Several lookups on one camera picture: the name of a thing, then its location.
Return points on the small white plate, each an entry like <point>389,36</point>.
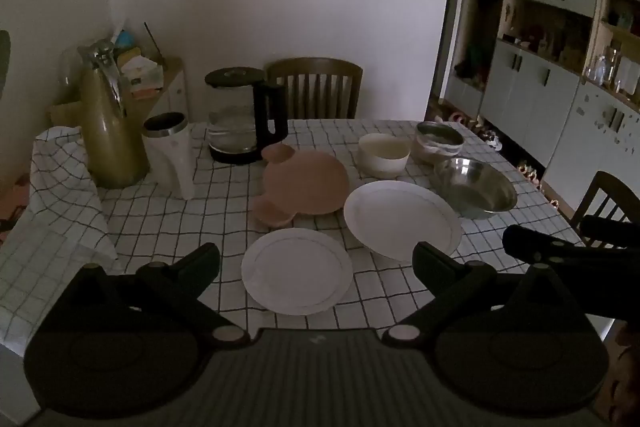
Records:
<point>295,272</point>

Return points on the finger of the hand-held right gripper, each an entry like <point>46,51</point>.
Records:
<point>612,233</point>
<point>530,243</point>

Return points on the person's right hand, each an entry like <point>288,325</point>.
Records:
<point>626,372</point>

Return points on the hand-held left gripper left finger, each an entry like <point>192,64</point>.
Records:
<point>202,263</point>

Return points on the pile of paper packets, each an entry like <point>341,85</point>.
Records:
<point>142,74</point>

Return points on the wide steel bowl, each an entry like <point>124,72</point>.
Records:
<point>480,193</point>

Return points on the white tumbler with steel rim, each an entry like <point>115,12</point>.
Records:
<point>170,162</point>

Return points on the small wooden drawer cabinet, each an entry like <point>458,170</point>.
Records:
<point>172,94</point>

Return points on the pink mouse-shaped plate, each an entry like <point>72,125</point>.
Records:
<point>305,182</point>

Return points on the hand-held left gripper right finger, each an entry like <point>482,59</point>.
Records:
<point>425,258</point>

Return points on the white bowl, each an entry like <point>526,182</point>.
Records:
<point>382,164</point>

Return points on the large white plate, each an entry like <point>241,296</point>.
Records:
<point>400,217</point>

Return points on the dark wooden chair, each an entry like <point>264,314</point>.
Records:
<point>600,188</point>
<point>312,69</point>

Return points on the checked white tablecloth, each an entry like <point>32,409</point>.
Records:
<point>150,217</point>

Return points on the olive vacuum flask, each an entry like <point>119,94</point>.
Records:
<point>112,134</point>

